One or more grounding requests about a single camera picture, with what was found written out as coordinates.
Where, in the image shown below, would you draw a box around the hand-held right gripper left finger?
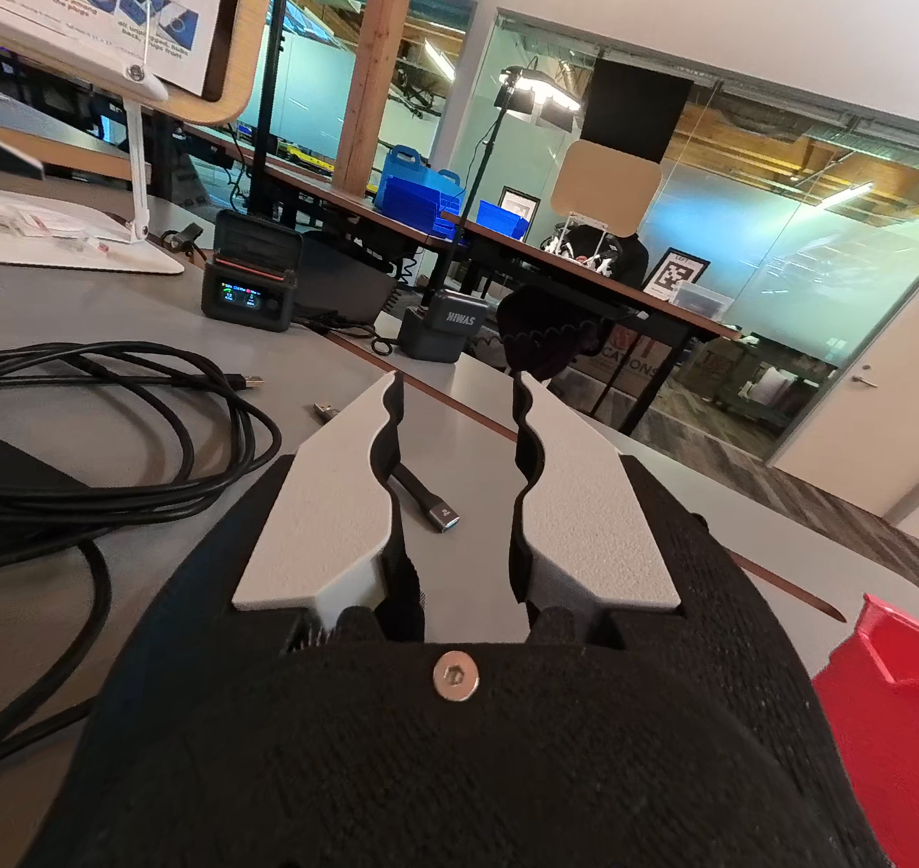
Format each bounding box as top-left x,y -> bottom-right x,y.
231,371 -> 406,625

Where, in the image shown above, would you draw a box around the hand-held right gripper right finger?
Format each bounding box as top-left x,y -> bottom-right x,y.
511,371 -> 683,614

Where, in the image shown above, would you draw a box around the short usb cable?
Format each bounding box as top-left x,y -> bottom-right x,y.
314,403 -> 462,534

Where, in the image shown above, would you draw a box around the black usb cable with strap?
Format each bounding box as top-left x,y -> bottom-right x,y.
0,340 -> 282,568

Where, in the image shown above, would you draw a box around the red plastic bin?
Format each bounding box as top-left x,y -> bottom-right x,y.
811,593 -> 919,868

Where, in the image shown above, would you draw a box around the cardboard box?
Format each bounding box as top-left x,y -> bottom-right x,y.
574,323 -> 669,410

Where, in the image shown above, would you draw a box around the dark green cart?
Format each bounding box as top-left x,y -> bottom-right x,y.
682,340 -> 841,431

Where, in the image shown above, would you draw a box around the grey battery charger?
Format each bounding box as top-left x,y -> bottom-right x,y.
398,289 -> 491,364

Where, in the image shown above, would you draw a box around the brown-topped table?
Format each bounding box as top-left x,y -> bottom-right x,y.
439,209 -> 740,438
183,122 -> 468,288

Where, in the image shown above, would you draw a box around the black charger with display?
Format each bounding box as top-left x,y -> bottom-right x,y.
201,209 -> 303,333

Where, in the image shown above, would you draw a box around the clear plastic box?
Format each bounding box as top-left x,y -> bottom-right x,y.
671,281 -> 735,316

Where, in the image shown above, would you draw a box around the framed printed tag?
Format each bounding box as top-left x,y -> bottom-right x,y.
641,246 -> 712,303

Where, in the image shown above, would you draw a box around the white double door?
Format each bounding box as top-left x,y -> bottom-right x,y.
772,294 -> 919,517

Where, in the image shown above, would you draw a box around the black flat pad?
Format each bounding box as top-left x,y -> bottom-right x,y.
0,437 -> 98,560

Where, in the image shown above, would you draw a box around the low blue bin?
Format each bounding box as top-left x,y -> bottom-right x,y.
475,199 -> 534,241

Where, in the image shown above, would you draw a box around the framed picture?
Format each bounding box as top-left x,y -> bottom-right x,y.
497,186 -> 541,237

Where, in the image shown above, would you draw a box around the small clear packets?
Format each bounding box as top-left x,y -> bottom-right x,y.
0,208 -> 112,252

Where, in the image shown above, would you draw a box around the black panel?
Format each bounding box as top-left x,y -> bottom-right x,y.
580,58 -> 696,164

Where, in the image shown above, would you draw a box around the black pole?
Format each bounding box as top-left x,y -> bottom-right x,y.
247,0 -> 295,212

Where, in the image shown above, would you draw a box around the light stand with lamp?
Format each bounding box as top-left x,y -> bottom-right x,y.
431,64 -> 583,309

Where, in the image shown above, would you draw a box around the instruction sheet board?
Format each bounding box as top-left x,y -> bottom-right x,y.
0,0 -> 261,126

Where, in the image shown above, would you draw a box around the thin black charger cable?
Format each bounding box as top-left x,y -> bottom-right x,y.
298,312 -> 403,358

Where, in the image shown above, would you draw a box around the blue bin with handle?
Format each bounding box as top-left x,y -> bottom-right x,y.
375,145 -> 464,237

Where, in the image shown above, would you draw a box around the wooden post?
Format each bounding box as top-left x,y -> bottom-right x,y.
332,0 -> 425,198

